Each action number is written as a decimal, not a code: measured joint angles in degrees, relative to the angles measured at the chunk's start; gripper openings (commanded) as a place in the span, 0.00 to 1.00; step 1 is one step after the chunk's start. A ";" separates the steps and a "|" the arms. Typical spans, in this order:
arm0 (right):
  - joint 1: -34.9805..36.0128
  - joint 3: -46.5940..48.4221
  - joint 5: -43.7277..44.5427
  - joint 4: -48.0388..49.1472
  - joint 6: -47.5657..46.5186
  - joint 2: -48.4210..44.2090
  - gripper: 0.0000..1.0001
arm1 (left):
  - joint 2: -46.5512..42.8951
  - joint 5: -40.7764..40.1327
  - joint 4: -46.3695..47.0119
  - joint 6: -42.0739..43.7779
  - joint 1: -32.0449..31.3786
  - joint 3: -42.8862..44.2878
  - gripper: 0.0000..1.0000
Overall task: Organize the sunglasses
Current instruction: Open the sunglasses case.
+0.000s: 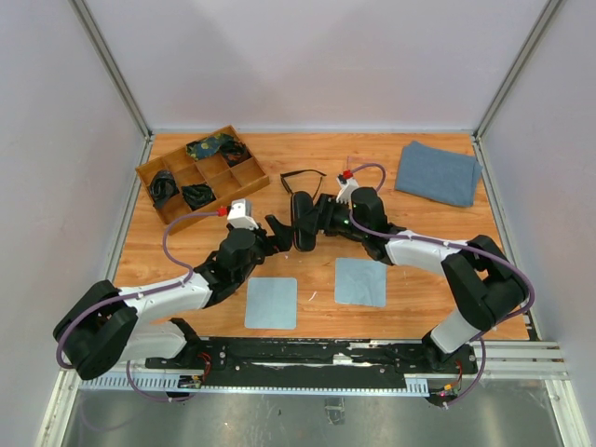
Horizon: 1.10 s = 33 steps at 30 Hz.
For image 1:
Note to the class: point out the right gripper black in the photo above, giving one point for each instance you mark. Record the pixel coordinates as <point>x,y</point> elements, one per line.
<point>327,205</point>

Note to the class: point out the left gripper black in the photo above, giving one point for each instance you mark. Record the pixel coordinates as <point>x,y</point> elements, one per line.
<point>280,241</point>

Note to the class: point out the light blue cloth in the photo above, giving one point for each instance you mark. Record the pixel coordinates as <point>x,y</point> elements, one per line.
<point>271,304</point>
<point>360,282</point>

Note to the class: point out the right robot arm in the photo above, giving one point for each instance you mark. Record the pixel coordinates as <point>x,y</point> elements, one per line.
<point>487,289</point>

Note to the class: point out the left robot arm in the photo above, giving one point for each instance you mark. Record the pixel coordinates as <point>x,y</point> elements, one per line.
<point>108,325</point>

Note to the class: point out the black sunglasses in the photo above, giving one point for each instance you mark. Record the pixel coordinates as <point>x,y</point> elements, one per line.
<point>302,185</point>

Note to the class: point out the black dotted rolled tie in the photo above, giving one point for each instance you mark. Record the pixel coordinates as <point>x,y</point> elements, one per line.
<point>197,196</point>

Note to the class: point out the wooden divided organizer tray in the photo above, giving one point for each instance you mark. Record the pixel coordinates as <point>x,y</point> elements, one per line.
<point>227,181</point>

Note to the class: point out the black orange rolled tie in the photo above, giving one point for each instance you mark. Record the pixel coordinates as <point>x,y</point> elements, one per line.
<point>234,152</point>

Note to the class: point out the folded blue towel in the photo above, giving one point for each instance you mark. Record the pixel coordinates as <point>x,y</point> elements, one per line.
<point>445,177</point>

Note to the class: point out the blue patterned rolled tie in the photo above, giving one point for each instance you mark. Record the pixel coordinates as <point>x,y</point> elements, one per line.
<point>208,146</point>

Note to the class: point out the black striped rolled tie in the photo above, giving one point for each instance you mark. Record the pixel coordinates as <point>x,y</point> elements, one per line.
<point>162,188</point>

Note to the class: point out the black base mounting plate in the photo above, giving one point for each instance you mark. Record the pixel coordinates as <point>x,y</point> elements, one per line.
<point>310,363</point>

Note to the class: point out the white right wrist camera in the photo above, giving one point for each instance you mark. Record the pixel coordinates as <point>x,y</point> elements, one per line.
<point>347,185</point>

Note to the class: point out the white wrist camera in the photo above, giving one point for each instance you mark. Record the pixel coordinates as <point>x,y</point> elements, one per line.
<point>238,214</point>
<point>347,185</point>

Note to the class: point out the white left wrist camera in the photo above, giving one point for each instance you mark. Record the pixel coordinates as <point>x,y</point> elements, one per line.
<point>238,214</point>

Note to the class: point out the aluminium front rail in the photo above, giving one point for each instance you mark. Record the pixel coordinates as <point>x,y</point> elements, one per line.
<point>495,360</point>

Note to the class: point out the left aluminium frame post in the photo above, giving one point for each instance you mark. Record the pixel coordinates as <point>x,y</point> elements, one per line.
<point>95,36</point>

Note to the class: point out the aluminium frame post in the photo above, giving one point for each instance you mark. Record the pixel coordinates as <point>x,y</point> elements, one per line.
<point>528,47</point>
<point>95,36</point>

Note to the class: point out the right aluminium frame post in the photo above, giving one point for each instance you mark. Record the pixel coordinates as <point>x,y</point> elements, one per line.
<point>528,47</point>

